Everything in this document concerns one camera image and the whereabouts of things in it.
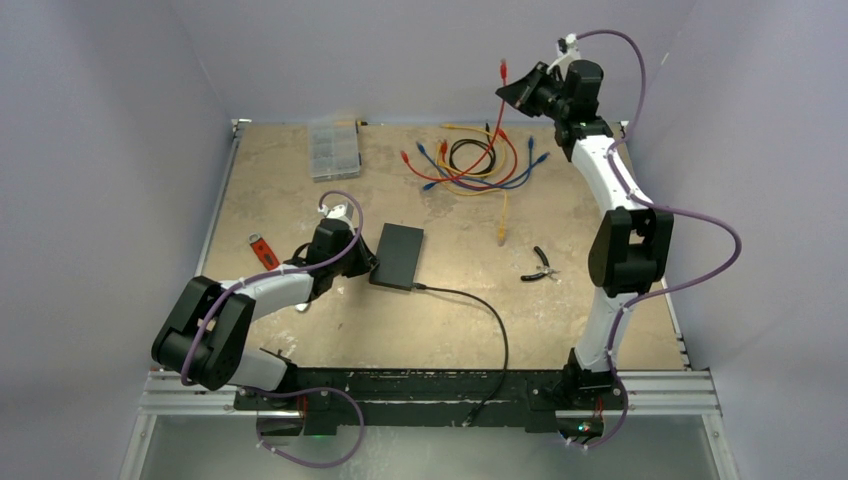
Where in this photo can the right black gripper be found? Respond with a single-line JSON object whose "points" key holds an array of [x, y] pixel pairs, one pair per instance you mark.
{"points": [[522, 93]]}

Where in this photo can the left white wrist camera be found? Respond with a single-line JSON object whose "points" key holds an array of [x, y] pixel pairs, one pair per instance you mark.
{"points": [[342, 212]]}

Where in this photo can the black network switch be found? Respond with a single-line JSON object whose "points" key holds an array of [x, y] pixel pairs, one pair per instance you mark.
{"points": [[398, 253]]}

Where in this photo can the clear plastic organizer box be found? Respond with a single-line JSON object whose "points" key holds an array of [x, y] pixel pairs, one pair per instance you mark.
{"points": [[333, 147]]}

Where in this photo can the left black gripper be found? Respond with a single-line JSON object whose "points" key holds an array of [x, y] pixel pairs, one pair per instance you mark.
{"points": [[366, 263]]}

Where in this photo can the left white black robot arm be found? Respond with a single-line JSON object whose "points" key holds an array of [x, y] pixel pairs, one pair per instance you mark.
{"points": [[204, 336]]}

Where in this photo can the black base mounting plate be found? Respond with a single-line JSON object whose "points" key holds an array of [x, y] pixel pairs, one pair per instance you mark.
{"points": [[327, 398]]}

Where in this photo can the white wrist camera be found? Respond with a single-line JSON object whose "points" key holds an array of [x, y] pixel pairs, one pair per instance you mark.
{"points": [[342, 212], [568, 52]]}

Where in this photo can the small black cutters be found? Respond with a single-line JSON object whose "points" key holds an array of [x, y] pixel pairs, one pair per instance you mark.
{"points": [[543, 270]]}

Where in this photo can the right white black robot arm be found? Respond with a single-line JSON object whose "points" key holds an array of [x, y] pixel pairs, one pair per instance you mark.
{"points": [[630, 249]]}

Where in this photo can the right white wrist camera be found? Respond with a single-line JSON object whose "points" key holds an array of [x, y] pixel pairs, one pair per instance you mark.
{"points": [[568, 52]]}

